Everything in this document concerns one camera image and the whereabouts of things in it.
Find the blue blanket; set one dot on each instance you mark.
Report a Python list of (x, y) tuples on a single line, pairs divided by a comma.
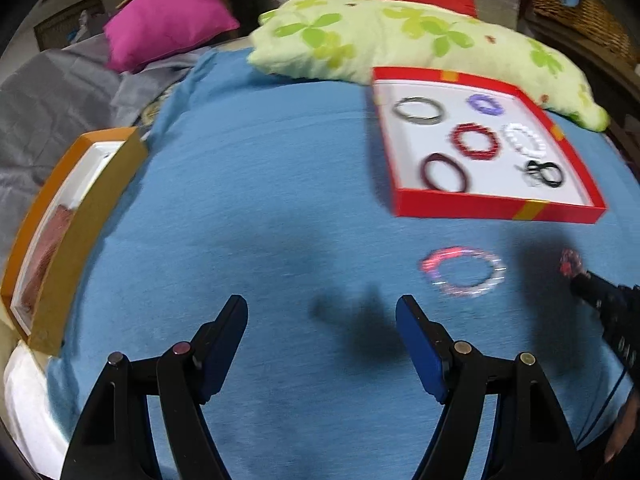
[(275, 210)]

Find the white sheet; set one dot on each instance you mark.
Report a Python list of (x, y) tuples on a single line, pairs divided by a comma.
[(25, 410)]

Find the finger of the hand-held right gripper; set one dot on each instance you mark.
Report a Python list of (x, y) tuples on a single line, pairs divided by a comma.
[(615, 310)]

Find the pink pillow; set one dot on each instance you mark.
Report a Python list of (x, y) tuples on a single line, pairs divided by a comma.
[(165, 15)]

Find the green floral pillow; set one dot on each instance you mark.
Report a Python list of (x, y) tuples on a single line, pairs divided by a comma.
[(400, 35)]

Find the orange cardboard box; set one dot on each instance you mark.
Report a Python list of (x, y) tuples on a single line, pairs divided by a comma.
[(75, 270)]

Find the grey cloth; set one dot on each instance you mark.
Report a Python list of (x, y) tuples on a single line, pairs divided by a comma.
[(60, 100)]

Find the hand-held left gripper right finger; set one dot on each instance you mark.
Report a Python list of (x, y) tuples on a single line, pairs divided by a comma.
[(420, 347)]

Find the dark red bangle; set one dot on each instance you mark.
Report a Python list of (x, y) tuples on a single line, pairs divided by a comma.
[(425, 170)]

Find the wicker basket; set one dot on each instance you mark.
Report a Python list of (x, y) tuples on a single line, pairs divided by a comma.
[(585, 10)]

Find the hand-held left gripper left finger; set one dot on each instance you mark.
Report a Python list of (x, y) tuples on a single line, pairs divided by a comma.
[(220, 350)]

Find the person's right hand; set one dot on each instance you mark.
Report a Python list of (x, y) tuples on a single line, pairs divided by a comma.
[(622, 435)]

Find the red shallow box tray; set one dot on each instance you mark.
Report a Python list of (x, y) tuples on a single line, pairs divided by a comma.
[(475, 207)]

